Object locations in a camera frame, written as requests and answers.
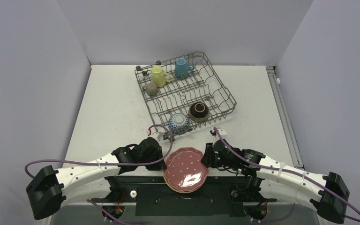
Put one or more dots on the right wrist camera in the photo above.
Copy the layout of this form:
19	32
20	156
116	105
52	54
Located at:
218	132

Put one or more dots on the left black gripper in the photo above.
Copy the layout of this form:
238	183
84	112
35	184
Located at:
160	165

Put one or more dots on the pale yellow mug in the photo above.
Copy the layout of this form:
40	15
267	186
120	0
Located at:
159	77

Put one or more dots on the small grey cup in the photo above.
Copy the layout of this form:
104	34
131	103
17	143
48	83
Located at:
151	89

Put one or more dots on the grey wire dish rack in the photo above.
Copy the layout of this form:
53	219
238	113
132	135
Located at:
202	85

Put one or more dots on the pink dotted plate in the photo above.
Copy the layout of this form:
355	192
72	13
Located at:
184	168

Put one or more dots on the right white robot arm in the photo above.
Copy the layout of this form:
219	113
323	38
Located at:
270	179

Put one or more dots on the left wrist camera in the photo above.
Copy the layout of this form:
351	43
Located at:
156	135

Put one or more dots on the black patterned bowl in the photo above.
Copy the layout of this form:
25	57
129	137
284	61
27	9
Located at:
198	112

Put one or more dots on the yellow plate under stack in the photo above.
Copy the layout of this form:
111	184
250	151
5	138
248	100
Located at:
181	191

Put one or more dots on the blue floral mug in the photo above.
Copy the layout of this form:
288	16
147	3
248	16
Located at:
183	69

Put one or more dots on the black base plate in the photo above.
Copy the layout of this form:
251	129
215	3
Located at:
220	195

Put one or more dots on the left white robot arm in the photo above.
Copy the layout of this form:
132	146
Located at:
50	189

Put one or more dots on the red patterned bowl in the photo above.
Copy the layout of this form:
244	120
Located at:
178	123

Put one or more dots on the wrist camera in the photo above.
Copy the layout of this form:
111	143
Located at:
218	132
156	135

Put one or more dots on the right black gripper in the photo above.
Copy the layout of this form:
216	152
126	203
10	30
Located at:
207	158

